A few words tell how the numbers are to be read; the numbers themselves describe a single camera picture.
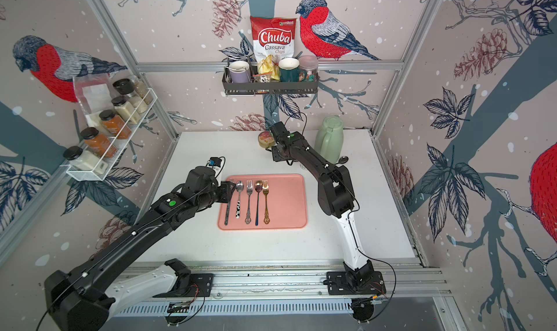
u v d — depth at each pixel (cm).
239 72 80
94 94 70
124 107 76
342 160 106
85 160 61
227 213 90
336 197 58
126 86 78
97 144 66
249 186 98
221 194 67
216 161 67
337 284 73
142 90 86
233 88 90
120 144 76
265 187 98
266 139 114
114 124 71
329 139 90
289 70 81
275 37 79
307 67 84
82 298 38
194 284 73
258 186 98
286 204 92
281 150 72
